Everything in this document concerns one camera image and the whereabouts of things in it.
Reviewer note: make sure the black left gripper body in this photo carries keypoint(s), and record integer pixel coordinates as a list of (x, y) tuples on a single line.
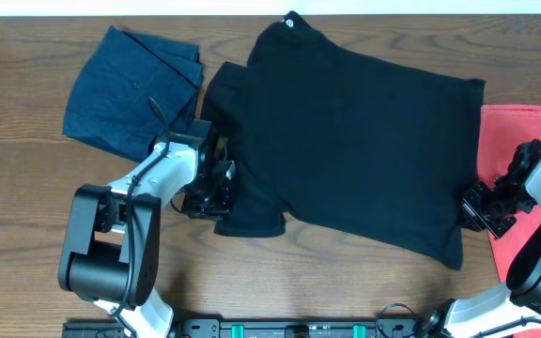
[(224, 176)]

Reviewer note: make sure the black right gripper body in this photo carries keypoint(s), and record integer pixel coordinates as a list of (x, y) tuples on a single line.
[(496, 209)]

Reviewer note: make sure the black polo shirt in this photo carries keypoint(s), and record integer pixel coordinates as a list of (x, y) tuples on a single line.
[(346, 141)]

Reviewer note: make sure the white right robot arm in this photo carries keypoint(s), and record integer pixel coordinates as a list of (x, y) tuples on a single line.
[(515, 305)]

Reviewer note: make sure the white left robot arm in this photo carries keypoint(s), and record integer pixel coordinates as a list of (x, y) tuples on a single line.
[(111, 250)]

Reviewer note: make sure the red t-shirt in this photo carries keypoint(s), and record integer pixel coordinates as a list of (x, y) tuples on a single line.
[(509, 156)]

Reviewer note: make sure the folded navy blue garment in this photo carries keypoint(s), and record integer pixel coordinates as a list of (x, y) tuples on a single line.
[(131, 89)]

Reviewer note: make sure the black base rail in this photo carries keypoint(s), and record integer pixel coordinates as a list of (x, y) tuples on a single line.
[(275, 328)]

